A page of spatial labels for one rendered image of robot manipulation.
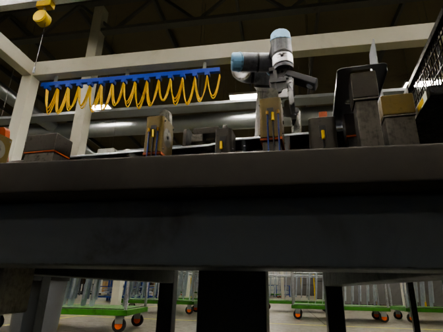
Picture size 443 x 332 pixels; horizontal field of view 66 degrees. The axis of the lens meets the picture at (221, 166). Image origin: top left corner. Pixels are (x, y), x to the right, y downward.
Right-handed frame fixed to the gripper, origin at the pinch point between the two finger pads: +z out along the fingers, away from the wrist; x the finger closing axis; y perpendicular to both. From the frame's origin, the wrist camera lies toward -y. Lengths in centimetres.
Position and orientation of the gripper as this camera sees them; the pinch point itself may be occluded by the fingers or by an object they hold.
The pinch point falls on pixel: (294, 116)
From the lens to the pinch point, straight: 119.5
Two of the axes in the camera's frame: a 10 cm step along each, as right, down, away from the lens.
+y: -9.7, 1.0, 2.3
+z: 0.2, 9.4, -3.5
